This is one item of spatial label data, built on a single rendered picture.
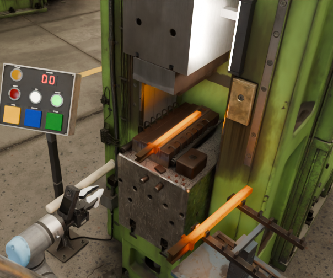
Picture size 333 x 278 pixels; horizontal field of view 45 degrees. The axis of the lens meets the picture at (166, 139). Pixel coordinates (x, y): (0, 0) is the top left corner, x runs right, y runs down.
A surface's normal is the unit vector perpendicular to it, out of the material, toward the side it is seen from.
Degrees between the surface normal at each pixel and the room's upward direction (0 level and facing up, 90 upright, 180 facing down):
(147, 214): 90
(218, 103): 90
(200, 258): 0
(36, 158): 0
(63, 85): 60
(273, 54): 90
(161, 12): 90
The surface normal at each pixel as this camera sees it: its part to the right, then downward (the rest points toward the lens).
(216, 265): 0.06, -0.81
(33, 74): -0.14, 0.08
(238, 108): -0.58, 0.44
